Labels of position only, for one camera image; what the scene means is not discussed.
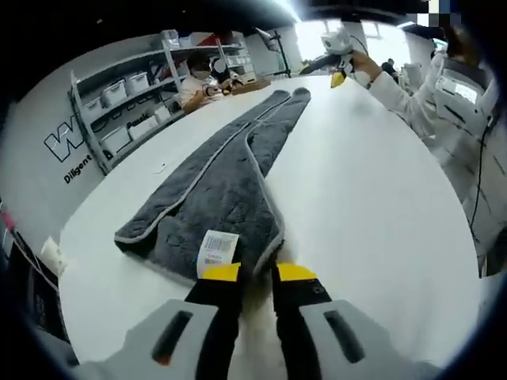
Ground brown wooden box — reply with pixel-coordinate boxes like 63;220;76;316
228;78;273;97

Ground grey chest device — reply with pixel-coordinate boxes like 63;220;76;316
433;66;489;99

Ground white paper cup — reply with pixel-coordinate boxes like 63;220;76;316
40;235;67;275

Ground person's right hand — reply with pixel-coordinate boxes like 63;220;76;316
349;50;384;86

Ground black chest device cable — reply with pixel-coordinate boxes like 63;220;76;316
468;113;497;243

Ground grey metal shelving unit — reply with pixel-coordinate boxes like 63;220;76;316
68;28;255;176

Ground rows of white storage bins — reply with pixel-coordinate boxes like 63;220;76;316
80;31;255;154

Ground person's torso white jacket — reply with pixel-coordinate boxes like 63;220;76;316
411;23;507;279

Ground dark counter desk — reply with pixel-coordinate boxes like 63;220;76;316
0;213;69;342

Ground grey towel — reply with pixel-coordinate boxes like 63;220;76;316
113;87;312;284

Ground black clamp stand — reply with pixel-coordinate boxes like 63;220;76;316
254;26;293;79

